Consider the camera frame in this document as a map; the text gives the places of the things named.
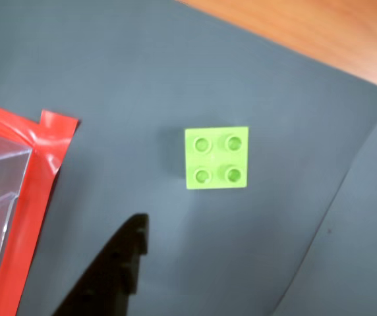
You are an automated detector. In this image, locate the red tape square outline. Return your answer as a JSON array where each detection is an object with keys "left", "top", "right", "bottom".
[{"left": 0, "top": 100, "right": 80, "bottom": 316}]

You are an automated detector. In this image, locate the green lego block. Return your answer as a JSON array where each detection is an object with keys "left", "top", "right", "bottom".
[{"left": 184, "top": 126, "right": 250, "bottom": 190}]

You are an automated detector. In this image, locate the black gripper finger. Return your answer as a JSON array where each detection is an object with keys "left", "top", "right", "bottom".
[{"left": 51, "top": 213, "right": 150, "bottom": 316}]

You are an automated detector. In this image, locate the gray table mat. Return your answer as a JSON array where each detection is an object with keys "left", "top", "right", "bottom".
[
  {"left": 274, "top": 107, "right": 377, "bottom": 316},
  {"left": 0, "top": 0, "right": 377, "bottom": 316}
]

